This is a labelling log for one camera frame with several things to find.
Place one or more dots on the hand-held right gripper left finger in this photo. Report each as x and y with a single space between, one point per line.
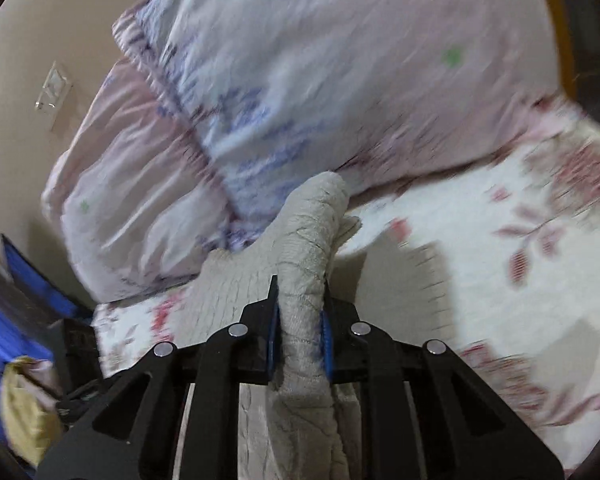
272 330

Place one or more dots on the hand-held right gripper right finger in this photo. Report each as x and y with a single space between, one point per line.
327 345

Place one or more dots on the white floral bedsheet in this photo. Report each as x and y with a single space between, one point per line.
480 285

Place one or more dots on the black bedside cabinet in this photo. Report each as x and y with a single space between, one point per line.
75 345

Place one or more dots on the blue and pink floral pillow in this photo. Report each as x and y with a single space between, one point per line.
330 85

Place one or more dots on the yellow cloth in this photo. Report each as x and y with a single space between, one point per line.
25 410

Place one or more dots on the yellow framed glass door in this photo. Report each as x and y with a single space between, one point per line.
560 25

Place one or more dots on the white wall switch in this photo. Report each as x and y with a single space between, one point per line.
52 87

